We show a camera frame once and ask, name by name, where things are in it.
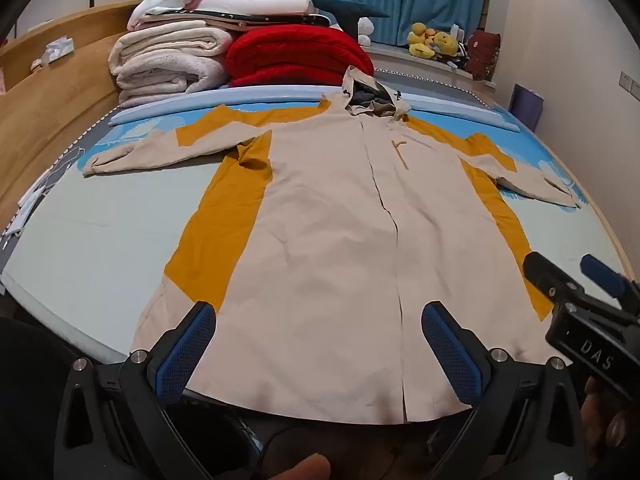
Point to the person's right hand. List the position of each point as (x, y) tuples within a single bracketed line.
[(616, 427)]

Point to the white plush toy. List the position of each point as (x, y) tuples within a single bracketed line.
[(365, 30)]

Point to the cream folded blanket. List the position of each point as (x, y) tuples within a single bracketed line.
[(170, 40)]

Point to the person's left hand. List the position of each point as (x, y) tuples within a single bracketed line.
[(302, 467)]

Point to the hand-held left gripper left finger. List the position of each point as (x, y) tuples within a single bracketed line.
[(185, 355)]

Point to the light blue printed bed sheet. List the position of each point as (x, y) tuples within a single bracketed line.
[(100, 245)]

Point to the wooden bed frame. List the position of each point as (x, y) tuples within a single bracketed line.
[(50, 95)]

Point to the yellow plush toys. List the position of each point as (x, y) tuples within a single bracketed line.
[(430, 40)]

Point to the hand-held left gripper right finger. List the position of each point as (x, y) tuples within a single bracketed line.
[(452, 355)]

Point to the purple board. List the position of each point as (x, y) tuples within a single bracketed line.
[(527, 106)]

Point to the red blanket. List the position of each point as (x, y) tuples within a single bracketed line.
[(295, 57)]

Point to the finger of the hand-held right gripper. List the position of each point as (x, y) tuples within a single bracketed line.
[(602, 269), (546, 272)]

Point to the light blue folded mat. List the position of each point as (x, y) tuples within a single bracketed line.
[(250, 97)]

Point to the beige and yellow jacket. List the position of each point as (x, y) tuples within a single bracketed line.
[(325, 260)]

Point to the dark red bag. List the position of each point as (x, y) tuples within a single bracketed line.
[(484, 55)]

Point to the cream fleece blanket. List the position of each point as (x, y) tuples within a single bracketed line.
[(160, 82)]

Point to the person's dark clothing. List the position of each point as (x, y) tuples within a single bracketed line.
[(25, 360)]

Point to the white tissue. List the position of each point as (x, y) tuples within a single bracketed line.
[(55, 51)]

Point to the white folded quilt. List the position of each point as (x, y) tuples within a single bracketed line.
[(255, 5)]

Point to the wall switch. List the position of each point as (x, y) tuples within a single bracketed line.
[(629, 82)]

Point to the beige quilt with dark trim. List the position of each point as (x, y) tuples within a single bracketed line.
[(250, 20)]

